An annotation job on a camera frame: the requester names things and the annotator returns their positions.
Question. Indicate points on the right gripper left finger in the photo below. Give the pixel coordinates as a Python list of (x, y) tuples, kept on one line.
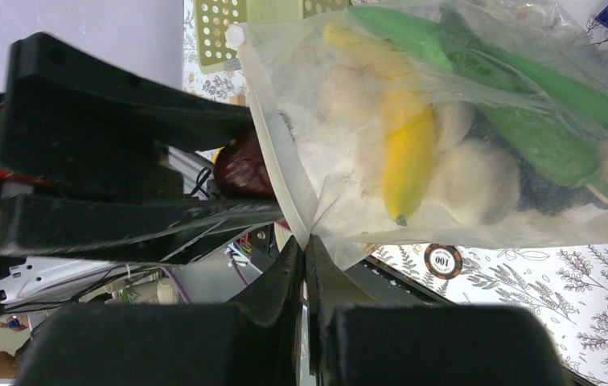
[(248, 340)]

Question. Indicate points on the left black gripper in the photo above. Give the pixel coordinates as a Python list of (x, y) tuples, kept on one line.
[(73, 157)]

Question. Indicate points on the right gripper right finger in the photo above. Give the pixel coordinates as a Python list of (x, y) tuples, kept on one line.
[(363, 342)]

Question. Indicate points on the brown nut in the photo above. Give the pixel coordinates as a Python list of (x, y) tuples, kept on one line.
[(240, 171)]

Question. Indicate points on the white mushroom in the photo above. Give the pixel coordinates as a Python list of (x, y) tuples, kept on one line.
[(475, 182)]

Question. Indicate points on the yellow banana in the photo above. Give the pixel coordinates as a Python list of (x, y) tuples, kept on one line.
[(408, 120)]

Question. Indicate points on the black grape bunch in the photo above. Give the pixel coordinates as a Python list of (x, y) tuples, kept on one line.
[(536, 192)]

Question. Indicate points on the clear zip top bag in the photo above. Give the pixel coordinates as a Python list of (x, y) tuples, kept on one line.
[(310, 164)]

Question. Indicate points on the small dark green pepper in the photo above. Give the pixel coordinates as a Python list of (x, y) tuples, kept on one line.
[(557, 152)]

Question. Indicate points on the long green pepper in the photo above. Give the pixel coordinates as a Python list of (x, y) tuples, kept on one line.
[(561, 104)]

